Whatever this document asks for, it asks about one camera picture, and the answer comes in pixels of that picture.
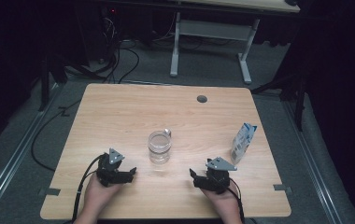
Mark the left hand-held gripper black cable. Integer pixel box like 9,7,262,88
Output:
71,153,106,224

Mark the metal floor rail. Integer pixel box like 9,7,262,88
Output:
0,83,64,218
282,99,343,224

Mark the bundle of black cables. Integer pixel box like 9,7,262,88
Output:
97,18,141,84

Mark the black metal stand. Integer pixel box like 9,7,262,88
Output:
37,52,68,112
249,68,311,133

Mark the dark device with red light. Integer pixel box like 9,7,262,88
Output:
100,4,121,41

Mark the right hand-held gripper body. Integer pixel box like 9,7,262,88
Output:
205,156,238,195

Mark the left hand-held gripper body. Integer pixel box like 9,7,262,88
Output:
95,147,127,188

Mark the long black floor cable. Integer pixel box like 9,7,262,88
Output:
30,98,83,173

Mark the clear glass jar hinged lid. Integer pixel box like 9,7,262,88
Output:
147,128,173,165

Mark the person's right hand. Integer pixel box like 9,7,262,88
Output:
202,185,241,217

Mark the person's left hand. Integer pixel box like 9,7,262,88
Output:
80,174,122,216

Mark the white frame desk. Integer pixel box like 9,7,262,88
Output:
169,0,301,85

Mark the right hand-held gripper black cable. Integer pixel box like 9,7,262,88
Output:
228,176,246,224

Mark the white and blue pouch bag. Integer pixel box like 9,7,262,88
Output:
230,122,258,165

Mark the hand-held gripper black cable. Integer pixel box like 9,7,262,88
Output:
228,176,246,224
71,153,106,224

